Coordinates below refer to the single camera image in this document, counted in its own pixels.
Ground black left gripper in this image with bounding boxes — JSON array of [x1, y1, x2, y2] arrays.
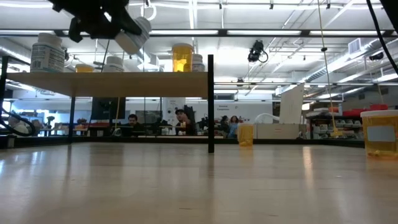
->
[[48, 0, 143, 44]]

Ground white medicine bottle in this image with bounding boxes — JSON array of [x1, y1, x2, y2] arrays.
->
[[191, 53, 206, 73], [29, 32, 66, 73], [113, 16, 152, 56], [101, 55, 126, 73]]

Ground wooden shelf board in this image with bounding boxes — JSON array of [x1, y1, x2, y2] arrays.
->
[[6, 72, 209, 98]]

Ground black shelf leg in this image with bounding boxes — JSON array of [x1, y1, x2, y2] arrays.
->
[[68, 96, 76, 144], [0, 55, 9, 138]]

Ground black shelf side panel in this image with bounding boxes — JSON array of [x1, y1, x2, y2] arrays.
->
[[207, 54, 215, 154]]

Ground black monitor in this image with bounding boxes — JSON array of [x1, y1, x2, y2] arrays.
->
[[91, 96, 127, 121]]

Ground person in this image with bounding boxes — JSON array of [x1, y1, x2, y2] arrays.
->
[[7, 116, 30, 136], [228, 115, 240, 139], [123, 113, 146, 138], [174, 108, 197, 136], [219, 114, 231, 138]]

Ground beige counter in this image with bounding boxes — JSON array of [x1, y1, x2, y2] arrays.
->
[[254, 123, 302, 140]]

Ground white board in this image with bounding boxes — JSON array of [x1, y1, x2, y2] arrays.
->
[[279, 83, 306, 125]]

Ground storage rack with bins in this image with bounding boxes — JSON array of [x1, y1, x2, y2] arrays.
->
[[306, 107, 365, 140]]

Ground red storage bins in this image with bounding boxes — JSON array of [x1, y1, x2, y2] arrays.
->
[[341, 104, 389, 118]]

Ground black hanging camera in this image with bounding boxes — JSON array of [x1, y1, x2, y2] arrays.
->
[[247, 39, 269, 63]]

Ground black looped cable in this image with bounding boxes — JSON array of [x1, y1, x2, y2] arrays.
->
[[0, 107, 37, 138]]

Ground white hose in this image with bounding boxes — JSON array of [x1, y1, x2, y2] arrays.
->
[[254, 113, 280, 124]]

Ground black aluminium table frame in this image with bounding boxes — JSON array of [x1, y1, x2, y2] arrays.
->
[[0, 136, 365, 149]]

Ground yellow hanging rope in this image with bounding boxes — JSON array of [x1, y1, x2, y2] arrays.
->
[[317, 0, 341, 138]]

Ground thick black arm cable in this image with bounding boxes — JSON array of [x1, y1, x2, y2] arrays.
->
[[366, 0, 398, 75]]

